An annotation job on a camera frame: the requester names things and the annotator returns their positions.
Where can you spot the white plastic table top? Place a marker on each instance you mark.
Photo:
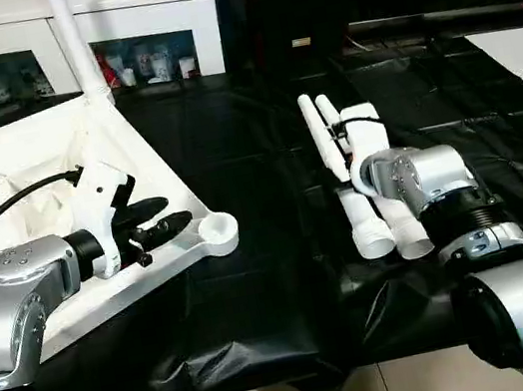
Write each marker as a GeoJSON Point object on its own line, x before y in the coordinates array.
{"type": "Point", "coordinates": [8, 164]}

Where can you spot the white plastic table leg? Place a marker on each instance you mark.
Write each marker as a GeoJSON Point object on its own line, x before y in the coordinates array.
{"type": "Point", "coordinates": [75, 46]}
{"type": "Point", "coordinates": [413, 234]}
{"type": "Point", "coordinates": [326, 143]}

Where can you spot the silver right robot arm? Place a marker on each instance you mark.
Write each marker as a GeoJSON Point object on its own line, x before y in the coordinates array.
{"type": "Point", "coordinates": [440, 174]}

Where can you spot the black glossy mat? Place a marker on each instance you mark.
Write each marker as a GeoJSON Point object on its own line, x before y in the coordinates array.
{"type": "Point", "coordinates": [264, 180]}

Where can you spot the red bottle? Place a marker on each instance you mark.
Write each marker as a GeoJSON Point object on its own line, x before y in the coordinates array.
{"type": "Point", "coordinates": [107, 71]}

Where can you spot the white cup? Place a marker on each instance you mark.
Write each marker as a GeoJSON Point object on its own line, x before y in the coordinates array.
{"type": "Point", "coordinates": [187, 66]}

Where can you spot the white glass-door cabinet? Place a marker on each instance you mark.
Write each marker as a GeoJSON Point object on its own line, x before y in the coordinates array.
{"type": "Point", "coordinates": [133, 15]}

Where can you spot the gold rectangular label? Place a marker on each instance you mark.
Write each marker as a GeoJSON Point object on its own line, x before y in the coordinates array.
{"type": "Point", "coordinates": [300, 42]}

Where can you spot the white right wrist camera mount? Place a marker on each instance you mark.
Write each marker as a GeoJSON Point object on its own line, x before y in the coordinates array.
{"type": "Point", "coordinates": [367, 136]}

